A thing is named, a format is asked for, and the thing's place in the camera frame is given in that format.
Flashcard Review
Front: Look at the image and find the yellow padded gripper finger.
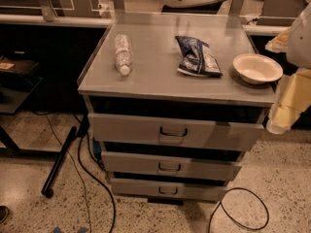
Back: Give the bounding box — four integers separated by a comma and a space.
266, 68, 311, 134

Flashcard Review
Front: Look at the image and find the clear plastic water bottle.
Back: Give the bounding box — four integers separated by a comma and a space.
115, 34, 133, 76

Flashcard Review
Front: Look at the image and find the grey bottom drawer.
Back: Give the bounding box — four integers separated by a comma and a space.
111, 178, 227, 201

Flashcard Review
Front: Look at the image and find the black side table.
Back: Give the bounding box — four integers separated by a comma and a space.
0, 51, 41, 158

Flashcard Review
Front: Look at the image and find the grey top drawer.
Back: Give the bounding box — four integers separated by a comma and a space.
88, 113, 263, 151

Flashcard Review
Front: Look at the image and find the white ledge rail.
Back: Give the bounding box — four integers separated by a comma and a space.
0, 15, 112, 28

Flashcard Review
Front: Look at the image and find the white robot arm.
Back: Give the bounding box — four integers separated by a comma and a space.
266, 4, 311, 134

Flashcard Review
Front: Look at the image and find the grey drawer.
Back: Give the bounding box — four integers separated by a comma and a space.
102, 151, 241, 181
88, 113, 263, 151
111, 178, 227, 201

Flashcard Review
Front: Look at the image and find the black office chair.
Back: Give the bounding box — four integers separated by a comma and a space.
161, 0, 227, 15

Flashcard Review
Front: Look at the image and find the white bowl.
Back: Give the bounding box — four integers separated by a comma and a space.
233, 53, 283, 84

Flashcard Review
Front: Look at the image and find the blue chip bag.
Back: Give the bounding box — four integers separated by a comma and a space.
175, 36, 223, 78

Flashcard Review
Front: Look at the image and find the grey metal drawer cabinet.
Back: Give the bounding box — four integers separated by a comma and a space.
77, 11, 277, 206

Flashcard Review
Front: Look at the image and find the dark shoe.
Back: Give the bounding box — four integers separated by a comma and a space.
0, 206, 9, 223

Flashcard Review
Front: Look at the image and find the black looped floor cable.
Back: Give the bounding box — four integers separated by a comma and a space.
207, 186, 270, 233

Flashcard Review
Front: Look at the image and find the black cable left of cabinet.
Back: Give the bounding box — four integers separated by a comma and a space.
77, 133, 117, 233

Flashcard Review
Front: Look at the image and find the grey middle drawer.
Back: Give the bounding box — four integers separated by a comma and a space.
102, 151, 241, 181

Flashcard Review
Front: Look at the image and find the black table leg bar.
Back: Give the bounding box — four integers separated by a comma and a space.
41, 126, 77, 198

